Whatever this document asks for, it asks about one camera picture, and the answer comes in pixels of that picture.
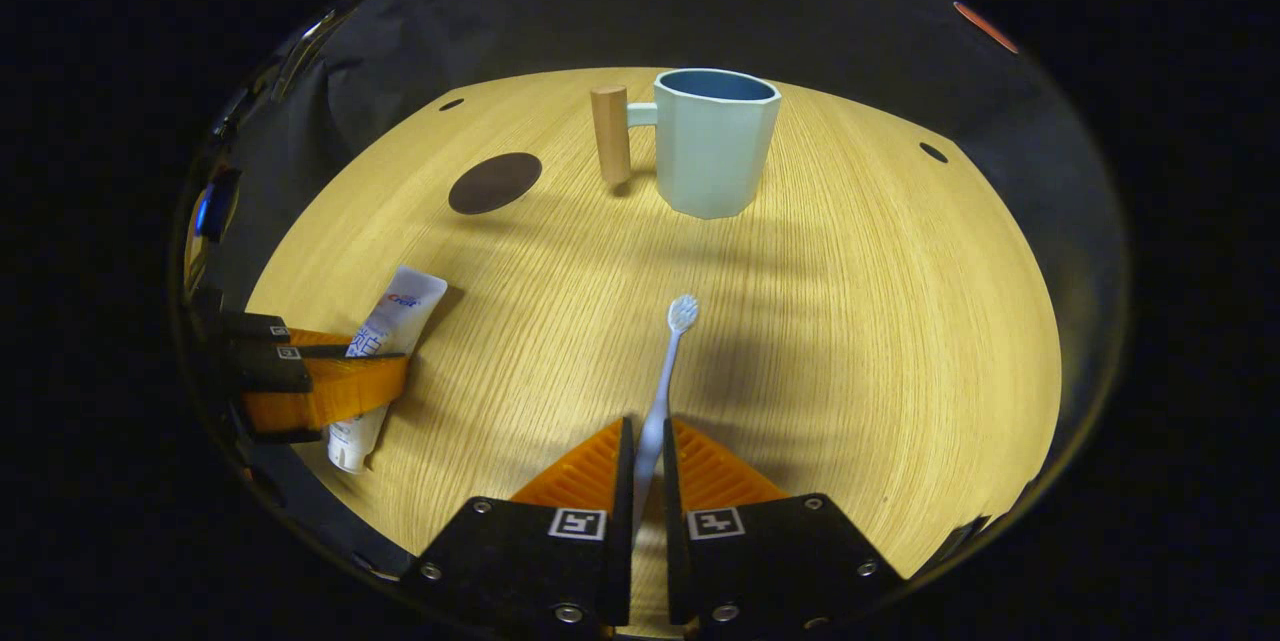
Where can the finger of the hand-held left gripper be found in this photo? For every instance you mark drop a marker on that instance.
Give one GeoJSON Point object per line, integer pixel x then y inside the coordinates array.
{"type": "Point", "coordinates": [330, 391]}
{"type": "Point", "coordinates": [255, 327]}

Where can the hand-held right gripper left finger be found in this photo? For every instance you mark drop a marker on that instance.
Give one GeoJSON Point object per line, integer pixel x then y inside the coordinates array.
{"type": "Point", "coordinates": [623, 491]}

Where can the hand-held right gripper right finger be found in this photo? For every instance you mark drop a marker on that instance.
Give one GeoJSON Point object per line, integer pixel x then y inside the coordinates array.
{"type": "Point", "coordinates": [673, 501]}

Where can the white toothpaste tube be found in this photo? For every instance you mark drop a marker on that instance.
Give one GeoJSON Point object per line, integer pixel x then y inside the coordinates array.
{"type": "Point", "coordinates": [400, 306]}

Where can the white toothbrush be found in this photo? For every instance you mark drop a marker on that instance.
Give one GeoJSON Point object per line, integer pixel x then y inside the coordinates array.
{"type": "Point", "coordinates": [665, 371]}

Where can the wooden desktop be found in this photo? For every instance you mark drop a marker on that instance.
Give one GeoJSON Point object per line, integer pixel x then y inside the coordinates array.
{"type": "Point", "coordinates": [850, 321]}

